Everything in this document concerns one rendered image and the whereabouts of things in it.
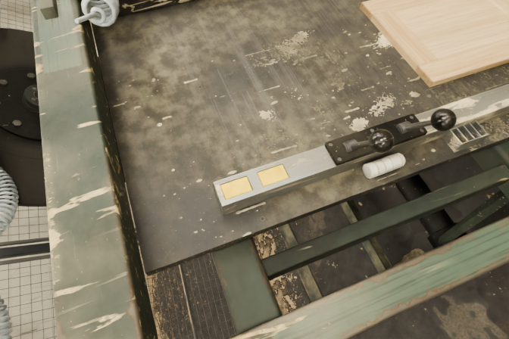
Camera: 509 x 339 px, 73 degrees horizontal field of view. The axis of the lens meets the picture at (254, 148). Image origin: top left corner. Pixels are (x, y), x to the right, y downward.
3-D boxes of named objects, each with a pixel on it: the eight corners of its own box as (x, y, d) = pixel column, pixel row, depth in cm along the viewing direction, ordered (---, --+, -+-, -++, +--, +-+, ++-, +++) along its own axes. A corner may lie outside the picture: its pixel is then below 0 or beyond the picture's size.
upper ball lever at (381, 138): (358, 153, 66) (402, 147, 53) (341, 159, 65) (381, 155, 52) (352, 134, 66) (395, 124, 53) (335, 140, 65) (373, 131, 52)
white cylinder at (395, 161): (368, 181, 66) (403, 169, 68) (373, 174, 63) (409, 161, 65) (360, 169, 67) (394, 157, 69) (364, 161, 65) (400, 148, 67)
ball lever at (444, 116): (411, 135, 68) (465, 125, 55) (395, 141, 68) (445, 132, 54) (405, 116, 68) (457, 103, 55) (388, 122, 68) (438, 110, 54)
